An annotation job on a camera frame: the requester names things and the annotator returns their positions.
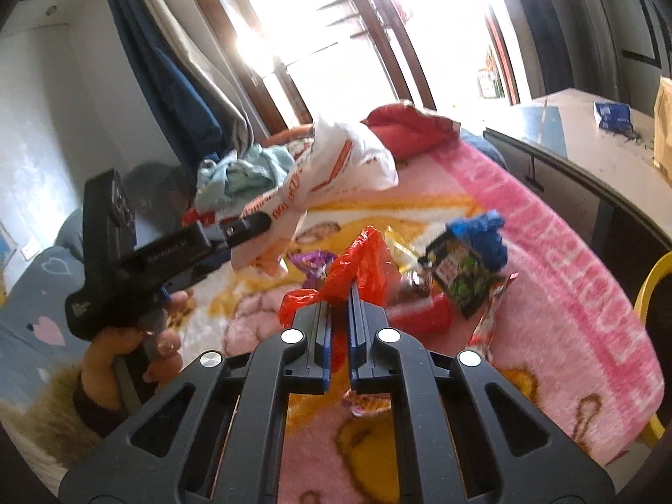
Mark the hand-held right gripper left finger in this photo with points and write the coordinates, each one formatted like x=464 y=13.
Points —
x=324 y=349

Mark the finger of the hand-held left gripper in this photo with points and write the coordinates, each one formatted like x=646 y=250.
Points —
x=249 y=230

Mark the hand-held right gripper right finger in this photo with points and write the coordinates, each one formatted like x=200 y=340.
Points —
x=356 y=346

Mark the purple foil wrapper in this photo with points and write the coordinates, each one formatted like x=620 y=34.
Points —
x=312 y=268

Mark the red plastic bag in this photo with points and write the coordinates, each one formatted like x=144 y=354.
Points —
x=367 y=265

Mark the white orange-print plastic bag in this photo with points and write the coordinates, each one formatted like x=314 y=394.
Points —
x=344 y=157

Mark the yellow-rimmed trash bin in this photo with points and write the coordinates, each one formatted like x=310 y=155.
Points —
x=648 y=294

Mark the person's left forearm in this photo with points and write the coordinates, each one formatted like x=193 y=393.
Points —
x=97 y=420

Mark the person's left hand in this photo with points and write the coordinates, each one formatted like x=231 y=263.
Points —
x=113 y=365

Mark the light blue cloth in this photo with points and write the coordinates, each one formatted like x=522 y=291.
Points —
x=236 y=173

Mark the grey heart-print blanket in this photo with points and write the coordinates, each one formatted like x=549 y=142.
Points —
x=37 y=294

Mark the dark grey cloth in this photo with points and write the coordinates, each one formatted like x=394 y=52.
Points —
x=157 y=184

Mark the clear yellow wrapper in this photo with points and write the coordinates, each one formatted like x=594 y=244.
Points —
x=401 y=247

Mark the black green-print snack packet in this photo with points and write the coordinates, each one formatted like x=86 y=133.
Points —
x=462 y=281

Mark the grey curtain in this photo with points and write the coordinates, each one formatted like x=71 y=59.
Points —
x=226 y=100

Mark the red striped snack packet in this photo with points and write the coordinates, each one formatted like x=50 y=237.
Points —
x=493 y=315

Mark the crumpled blue wrapper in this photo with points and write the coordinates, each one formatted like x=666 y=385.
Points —
x=485 y=241

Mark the dark blue curtain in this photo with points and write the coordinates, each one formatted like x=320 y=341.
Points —
x=173 y=79

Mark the red quilt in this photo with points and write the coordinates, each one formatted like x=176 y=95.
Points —
x=415 y=128

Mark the dark blue quilt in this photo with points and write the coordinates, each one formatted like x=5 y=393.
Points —
x=485 y=149

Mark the low white table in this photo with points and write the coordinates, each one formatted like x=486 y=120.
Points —
x=593 y=147

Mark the blue packet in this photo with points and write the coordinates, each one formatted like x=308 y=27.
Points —
x=611 y=114

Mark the brown paper bag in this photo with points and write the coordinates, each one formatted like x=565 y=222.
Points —
x=664 y=131

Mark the brown wooden window frame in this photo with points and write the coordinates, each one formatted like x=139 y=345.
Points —
x=394 y=47

